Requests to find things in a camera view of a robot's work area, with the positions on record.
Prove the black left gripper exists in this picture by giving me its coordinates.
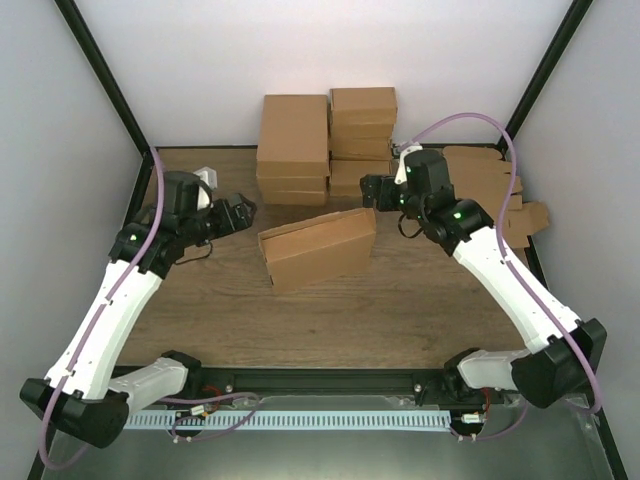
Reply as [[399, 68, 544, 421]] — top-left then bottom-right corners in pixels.
[[181, 194, 258, 248]]

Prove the large cardboard box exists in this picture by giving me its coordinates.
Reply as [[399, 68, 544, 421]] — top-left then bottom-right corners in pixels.
[[258, 208, 376, 294]]

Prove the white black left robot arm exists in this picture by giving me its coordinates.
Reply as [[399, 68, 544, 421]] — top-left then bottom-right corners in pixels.
[[20, 168, 257, 448]]

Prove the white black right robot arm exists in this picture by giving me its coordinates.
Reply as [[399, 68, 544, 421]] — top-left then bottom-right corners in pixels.
[[359, 146, 607, 408]]

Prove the front right folded cardboard box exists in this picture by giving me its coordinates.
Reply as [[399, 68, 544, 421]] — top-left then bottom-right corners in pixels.
[[329, 159, 391, 197]]

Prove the top left stacked cardboard box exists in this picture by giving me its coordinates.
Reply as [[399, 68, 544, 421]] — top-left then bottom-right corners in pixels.
[[256, 94, 329, 178]]

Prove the top right stacked cardboard box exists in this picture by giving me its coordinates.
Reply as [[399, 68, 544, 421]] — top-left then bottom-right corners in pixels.
[[330, 87, 398, 125]]

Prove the top flat cardboard blank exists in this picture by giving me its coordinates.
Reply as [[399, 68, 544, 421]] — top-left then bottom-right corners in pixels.
[[502, 202, 550, 249]]

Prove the clear plastic sheet cover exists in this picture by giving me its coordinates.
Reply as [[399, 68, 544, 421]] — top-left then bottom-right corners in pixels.
[[44, 407, 613, 479]]

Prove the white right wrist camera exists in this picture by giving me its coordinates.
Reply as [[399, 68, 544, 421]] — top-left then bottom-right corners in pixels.
[[394, 144, 423, 186]]

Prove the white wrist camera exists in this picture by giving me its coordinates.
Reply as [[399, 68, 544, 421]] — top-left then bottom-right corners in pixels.
[[194, 167, 218, 212], [394, 144, 423, 186]]

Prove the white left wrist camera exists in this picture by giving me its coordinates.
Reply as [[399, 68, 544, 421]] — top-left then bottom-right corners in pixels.
[[194, 167, 218, 212]]

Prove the black aluminium front rail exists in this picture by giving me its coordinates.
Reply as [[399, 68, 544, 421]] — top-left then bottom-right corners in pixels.
[[99, 367, 591, 396]]

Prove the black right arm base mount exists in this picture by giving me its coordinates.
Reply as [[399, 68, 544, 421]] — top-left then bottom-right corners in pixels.
[[410, 367, 501, 408]]

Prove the light blue slotted cable duct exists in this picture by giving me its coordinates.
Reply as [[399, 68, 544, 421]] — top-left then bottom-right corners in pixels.
[[125, 410, 451, 432]]

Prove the purple base loop cable left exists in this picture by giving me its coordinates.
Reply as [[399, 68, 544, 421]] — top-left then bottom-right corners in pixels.
[[159, 391, 262, 444]]

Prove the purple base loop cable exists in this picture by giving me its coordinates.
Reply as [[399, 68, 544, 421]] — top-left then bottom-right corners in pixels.
[[159, 391, 262, 444], [455, 402, 530, 443]]

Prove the black left frame post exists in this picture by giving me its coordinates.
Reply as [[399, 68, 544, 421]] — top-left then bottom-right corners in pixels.
[[53, 0, 152, 157]]

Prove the black frame post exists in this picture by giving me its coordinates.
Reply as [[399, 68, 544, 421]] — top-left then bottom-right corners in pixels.
[[53, 0, 152, 157], [505, 0, 593, 140]]

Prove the purple base loop cable right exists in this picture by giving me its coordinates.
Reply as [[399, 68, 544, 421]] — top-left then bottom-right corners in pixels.
[[455, 402, 530, 443]]

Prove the black right frame post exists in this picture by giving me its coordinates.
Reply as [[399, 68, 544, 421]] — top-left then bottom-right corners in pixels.
[[505, 0, 593, 140]]

